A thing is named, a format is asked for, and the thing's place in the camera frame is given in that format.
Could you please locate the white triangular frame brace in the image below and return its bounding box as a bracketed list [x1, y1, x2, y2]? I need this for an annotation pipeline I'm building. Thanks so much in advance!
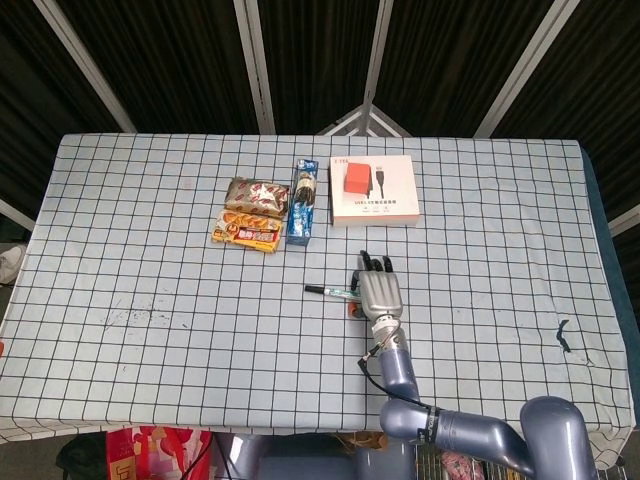
[314, 104, 414, 137]

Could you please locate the yellow curry box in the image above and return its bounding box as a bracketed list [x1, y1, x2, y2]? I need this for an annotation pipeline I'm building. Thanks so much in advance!
[211, 209, 284, 255]

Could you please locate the black bag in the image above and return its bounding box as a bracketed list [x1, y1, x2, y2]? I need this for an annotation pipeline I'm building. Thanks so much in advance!
[55, 433, 109, 480]

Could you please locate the white metal frame post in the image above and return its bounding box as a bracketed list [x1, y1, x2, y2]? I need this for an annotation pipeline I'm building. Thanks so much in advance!
[474, 0, 581, 139]
[32, 0, 139, 134]
[362, 0, 396, 109]
[232, 0, 276, 135]

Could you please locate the brown wooden object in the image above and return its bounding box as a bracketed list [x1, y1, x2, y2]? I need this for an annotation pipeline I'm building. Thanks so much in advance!
[333, 432, 389, 450]

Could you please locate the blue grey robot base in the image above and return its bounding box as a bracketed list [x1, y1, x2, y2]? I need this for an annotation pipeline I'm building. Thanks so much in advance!
[214, 432, 416, 480]

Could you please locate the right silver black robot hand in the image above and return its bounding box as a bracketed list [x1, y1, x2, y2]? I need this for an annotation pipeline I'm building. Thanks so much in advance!
[348, 249, 405, 321]

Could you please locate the dark blue under cloth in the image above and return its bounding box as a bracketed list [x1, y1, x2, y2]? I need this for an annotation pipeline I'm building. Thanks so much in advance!
[579, 144, 640, 351]

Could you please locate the blue narrow product box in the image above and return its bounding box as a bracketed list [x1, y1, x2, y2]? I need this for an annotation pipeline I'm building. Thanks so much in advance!
[285, 158, 321, 247]

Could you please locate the white checked tablecloth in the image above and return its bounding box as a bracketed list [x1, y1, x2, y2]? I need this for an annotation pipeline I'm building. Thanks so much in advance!
[0, 132, 636, 456]

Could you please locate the short white frame bar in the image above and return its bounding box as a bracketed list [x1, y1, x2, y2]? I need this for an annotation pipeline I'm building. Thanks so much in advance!
[607, 203, 640, 237]
[0, 198, 36, 232]

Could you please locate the white charger box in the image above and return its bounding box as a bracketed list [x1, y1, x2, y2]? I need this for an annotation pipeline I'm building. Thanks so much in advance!
[328, 154, 420, 228]

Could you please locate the red printed bag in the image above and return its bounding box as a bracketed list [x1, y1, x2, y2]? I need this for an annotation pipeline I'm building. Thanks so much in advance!
[105, 424, 214, 480]

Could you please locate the silver brown snack bag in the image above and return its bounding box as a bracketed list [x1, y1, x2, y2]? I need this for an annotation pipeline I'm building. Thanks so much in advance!
[223, 177, 291, 219]

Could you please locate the white shoe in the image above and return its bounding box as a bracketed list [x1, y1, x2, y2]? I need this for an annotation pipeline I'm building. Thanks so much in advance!
[0, 244, 26, 284]

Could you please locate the metal wire basket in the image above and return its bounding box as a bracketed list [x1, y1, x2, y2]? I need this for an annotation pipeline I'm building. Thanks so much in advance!
[414, 442, 626, 480]

